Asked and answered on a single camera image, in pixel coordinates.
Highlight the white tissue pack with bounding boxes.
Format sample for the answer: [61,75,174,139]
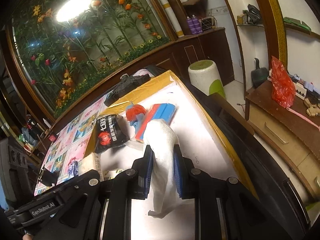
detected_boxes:
[78,153,104,181]

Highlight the black snack packet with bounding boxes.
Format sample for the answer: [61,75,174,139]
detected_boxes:
[94,114,129,153]

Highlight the white cloth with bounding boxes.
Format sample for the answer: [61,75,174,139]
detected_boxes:
[143,119,181,218]

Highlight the blue knitted item red bag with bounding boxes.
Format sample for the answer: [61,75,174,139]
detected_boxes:
[125,104,147,134]

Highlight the red blue sponge pack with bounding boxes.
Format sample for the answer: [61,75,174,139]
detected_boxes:
[134,103,177,141]

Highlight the blue white patterned bag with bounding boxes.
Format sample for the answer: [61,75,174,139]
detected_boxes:
[67,157,79,179]

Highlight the wooden drawer cabinet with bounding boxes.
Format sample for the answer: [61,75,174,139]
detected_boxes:
[245,81,319,200]

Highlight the yellow-rimmed white foam box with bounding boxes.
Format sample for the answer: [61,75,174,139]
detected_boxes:
[100,72,255,239]

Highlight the pink fly swatter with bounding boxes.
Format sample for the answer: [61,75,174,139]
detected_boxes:
[286,107,320,131]

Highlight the black star-shaped device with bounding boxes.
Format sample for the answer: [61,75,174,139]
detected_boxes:
[104,74,150,107]

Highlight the red plastic bag on cabinet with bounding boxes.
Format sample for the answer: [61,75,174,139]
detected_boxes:
[271,56,296,108]

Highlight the white green stool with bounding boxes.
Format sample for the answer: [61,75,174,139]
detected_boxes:
[188,60,226,99]

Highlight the white power strip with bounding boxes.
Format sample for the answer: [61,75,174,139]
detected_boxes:
[267,76,316,100]

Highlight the dark wooden sideboard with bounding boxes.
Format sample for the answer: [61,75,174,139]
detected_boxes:
[52,27,235,133]

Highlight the purple bottle right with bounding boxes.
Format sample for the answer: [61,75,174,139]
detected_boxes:
[192,15,202,34]

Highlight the purple bottle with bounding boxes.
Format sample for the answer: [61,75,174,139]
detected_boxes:
[187,16,197,35]
[192,15,202,34]

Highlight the purple bottle left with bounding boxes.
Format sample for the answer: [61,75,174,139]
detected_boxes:
[187,16,197,35]

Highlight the white yellow rolled poster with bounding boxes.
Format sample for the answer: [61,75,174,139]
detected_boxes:
[159,0,184,38]

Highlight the black straps on shelf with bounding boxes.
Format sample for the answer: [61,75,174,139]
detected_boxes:
[237,4,263,25]

